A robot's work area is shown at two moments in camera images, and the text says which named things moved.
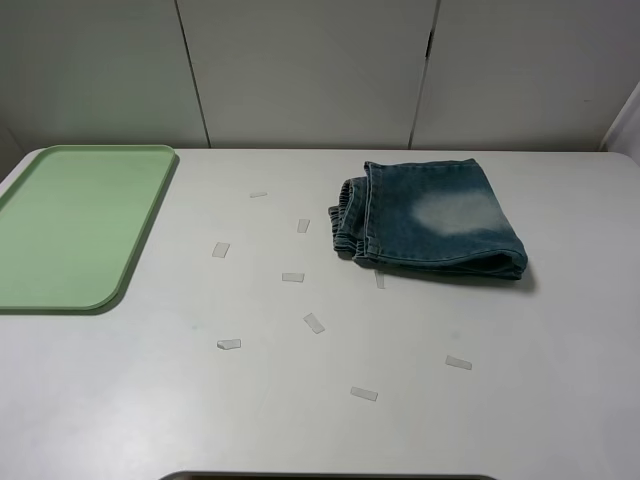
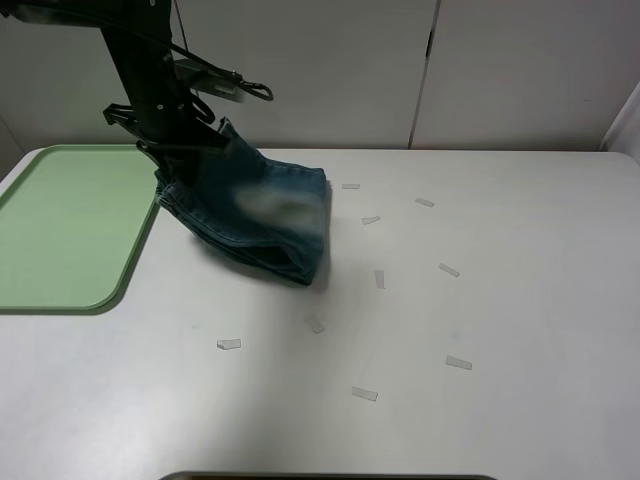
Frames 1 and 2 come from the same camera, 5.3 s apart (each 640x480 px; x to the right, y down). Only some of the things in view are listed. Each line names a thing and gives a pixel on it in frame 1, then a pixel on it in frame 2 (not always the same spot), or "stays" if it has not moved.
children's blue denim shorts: x=433 y=215 → x=272 y=216
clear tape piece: x=230 y=344 stays
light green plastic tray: x=72 y=223 stays
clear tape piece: x=314 y=323 stays
